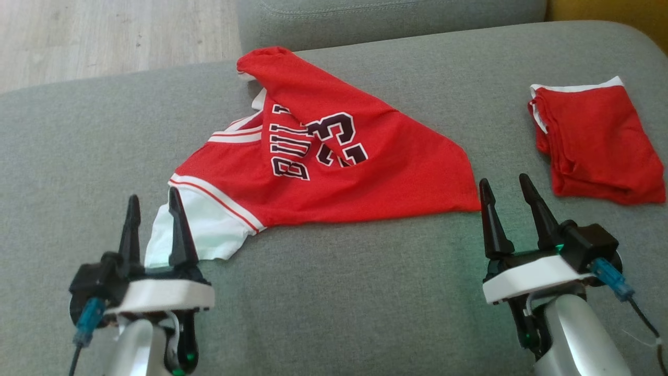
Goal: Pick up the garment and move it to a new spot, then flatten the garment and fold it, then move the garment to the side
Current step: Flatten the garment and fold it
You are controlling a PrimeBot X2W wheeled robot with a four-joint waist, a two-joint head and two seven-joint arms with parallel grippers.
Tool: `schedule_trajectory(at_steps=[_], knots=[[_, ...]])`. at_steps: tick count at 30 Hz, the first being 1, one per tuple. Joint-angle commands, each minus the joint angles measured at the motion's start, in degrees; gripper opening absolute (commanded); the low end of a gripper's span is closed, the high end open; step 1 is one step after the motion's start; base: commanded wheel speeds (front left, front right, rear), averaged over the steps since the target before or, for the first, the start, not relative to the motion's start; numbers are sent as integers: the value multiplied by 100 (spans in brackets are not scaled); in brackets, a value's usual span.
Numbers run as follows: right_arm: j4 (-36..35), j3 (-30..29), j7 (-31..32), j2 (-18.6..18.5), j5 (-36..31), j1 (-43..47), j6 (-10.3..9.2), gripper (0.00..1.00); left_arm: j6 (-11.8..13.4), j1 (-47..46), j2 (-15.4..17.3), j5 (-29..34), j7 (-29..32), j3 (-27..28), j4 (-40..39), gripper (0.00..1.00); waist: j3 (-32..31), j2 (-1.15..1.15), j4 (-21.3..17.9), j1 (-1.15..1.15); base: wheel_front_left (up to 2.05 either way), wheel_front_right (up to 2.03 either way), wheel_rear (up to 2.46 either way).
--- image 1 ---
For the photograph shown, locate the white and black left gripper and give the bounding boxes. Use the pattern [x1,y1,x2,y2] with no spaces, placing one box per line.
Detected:
[103,186,216,316]

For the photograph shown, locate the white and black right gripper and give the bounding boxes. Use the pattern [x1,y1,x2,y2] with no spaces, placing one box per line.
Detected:
[479,173,597,306]

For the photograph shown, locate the red shorts with white stripe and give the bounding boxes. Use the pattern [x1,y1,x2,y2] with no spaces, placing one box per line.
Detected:
[527,76,667,205]

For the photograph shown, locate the red and white basketball jersey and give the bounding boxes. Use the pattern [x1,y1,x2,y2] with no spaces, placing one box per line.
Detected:
[145,46,482,268]

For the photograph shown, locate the grey fabric sofa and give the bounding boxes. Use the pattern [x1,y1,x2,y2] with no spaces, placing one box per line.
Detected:
[0,21,668,376]

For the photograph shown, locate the yellow object behind sofa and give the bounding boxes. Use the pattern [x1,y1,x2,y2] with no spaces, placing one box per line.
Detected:
[545,0,668,55]

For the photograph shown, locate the grey fabric sofa backrest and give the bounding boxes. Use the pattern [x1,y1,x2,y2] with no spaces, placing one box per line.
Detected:
[237,0,547,54]

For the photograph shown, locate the black left cable, blue plug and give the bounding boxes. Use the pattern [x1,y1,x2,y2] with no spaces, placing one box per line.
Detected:
[68,298,108,376]

